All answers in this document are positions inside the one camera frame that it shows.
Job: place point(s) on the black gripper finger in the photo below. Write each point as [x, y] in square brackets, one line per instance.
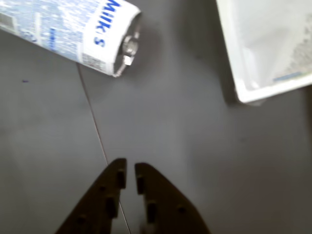
[97, 202]
[168, 204]

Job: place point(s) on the white packaged sandwich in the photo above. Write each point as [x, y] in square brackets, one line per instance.
[273, 48]

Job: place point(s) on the white blue Milkis can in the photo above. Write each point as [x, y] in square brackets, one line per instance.
[73, 29]

